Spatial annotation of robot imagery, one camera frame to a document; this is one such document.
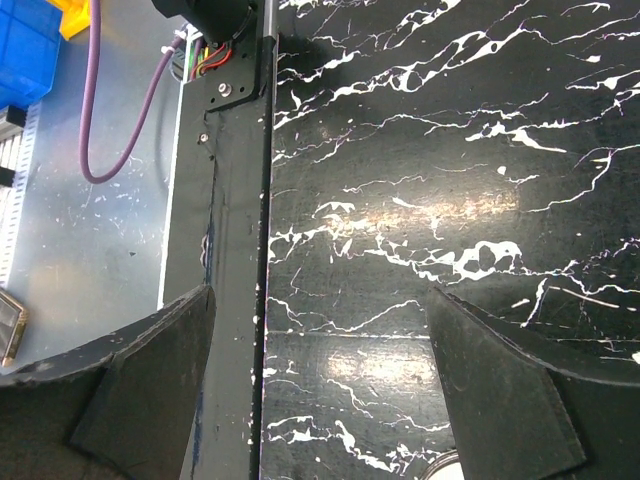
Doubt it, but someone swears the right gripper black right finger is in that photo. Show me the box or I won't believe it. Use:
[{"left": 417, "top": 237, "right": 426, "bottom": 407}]
[{"left": 427, "top": 288, "right": 639, "bottom": 479}]

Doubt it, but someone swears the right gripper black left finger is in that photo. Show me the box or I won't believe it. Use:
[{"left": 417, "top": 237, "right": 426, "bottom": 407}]
[{"left": 1, "top": 285, "right": 216, "bottom": 479}]

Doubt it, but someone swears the green white ceramic bowl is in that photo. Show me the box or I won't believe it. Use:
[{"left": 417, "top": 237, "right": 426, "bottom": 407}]
[{"left": 421, "top": 450, "right": 464, "bottom": 480}]

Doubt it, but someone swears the blue storage bin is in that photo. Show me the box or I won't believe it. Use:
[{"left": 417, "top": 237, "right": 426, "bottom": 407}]
[{"left": 1, "top": 0, "right": 62, "bottom": 109}]

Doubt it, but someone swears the yellow plastic part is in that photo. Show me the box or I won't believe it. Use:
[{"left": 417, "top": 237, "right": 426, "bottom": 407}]
[{"left": 48, "top": 0, "right": 90, "bottom": 40}]

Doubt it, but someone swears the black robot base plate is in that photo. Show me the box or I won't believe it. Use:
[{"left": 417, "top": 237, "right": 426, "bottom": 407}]
[{"left": 159, "top": 36, "right": 277, "bottom": 479}]

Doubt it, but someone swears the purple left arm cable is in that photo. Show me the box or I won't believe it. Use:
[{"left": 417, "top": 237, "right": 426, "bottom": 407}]
[{"left": 80, "top": 0, "right": 187, "bottom": 184}]

